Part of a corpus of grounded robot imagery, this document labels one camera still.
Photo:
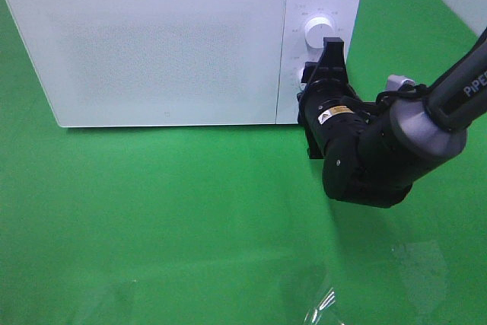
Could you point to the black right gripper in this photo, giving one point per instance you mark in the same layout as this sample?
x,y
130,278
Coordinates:
x,y
333,116

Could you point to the white microwave knob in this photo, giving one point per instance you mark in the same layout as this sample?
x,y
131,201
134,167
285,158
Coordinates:
x,y
303,77
316,29

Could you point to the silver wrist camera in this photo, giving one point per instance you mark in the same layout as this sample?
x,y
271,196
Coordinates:
x,y
395,82

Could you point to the white microwave door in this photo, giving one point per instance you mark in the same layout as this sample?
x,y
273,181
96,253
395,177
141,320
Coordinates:
x,y
104,63

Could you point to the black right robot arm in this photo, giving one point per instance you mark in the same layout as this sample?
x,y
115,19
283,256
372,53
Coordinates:
x,y
373,152

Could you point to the green table mat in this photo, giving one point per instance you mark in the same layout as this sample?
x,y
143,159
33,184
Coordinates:
x,y
219,225

